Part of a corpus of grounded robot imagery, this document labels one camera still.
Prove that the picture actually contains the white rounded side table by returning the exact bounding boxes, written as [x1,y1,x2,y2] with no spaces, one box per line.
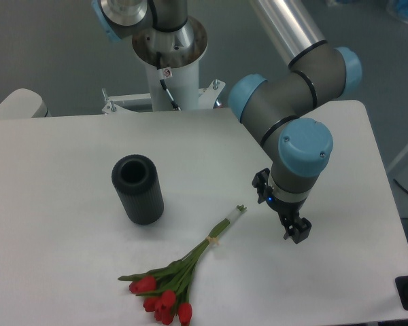
[0,88,51,121]

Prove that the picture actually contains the red tulip bouquet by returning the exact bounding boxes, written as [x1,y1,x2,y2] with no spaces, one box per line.
[118,204,247,325]

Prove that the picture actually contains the white metal base frame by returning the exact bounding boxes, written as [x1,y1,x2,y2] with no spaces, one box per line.
[101,79,226,115]

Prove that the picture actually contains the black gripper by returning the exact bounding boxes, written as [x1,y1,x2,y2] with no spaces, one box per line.
[252,168,311,244]

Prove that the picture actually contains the clear bag with blue items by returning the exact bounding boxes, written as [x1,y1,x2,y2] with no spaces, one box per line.
[386,0,408,24]

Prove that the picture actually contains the black cable on pedestal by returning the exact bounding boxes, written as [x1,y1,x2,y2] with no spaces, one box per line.
[155,51,182,111]

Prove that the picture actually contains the black ribbed cylindrical vase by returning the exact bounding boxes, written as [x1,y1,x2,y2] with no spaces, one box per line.
[112,154,164,225]

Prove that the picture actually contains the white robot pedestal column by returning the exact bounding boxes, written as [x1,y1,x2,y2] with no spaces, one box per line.
[132,16,208,111]

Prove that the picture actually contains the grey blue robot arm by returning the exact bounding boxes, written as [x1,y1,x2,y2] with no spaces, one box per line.
[92,1,362,243]

